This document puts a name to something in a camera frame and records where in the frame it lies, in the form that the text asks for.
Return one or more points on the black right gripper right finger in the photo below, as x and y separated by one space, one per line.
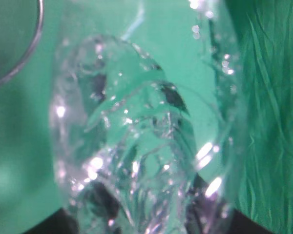
241 224

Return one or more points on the clear glass mug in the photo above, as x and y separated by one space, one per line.
21 23

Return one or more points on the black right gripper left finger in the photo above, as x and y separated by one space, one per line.
59 222

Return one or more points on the clear plastic water bottle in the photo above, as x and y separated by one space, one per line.
146 116

